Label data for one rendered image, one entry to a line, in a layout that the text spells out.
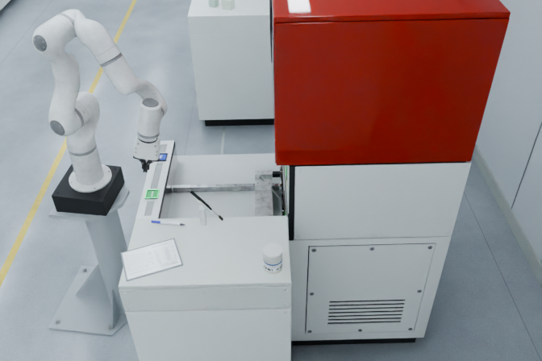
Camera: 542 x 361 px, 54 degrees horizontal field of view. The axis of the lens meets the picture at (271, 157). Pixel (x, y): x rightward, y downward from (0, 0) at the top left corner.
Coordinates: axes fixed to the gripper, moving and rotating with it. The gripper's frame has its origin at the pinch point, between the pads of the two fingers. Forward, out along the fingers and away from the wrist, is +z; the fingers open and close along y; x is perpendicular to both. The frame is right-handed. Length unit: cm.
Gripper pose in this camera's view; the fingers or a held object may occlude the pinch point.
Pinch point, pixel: (145, 166)
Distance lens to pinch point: 227.7
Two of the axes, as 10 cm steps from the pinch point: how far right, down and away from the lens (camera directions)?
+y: -9.8, -1.4, -1.4
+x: 0.2, 6.1, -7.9
